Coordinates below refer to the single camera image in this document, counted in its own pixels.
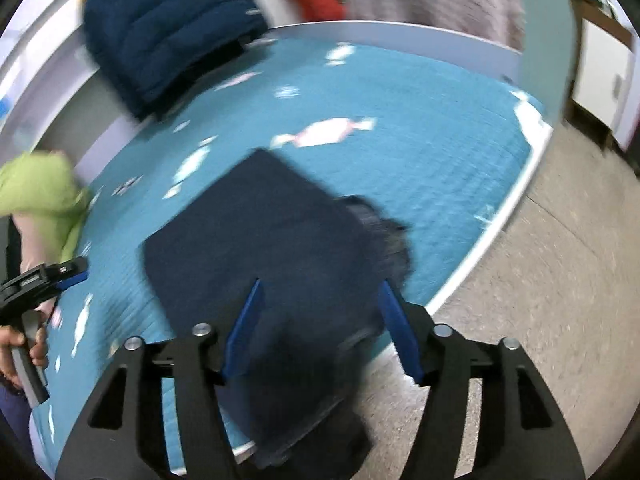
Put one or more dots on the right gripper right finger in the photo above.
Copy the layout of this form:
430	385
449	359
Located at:
522	434

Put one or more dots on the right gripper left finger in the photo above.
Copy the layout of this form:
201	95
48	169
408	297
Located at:
119	434

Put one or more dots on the dark navy jeans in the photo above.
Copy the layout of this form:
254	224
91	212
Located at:
320	260

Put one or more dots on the purple sleeve forearm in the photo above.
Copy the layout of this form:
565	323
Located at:
16	410

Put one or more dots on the white bed headboard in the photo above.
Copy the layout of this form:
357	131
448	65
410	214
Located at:
59	99

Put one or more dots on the navy quilted jacket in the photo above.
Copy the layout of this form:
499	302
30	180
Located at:
151	51

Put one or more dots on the teal patterned bed cover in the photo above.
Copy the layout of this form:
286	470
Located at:
432	144

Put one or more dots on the white wooden cabinet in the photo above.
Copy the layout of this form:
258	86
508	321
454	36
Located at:
601	77

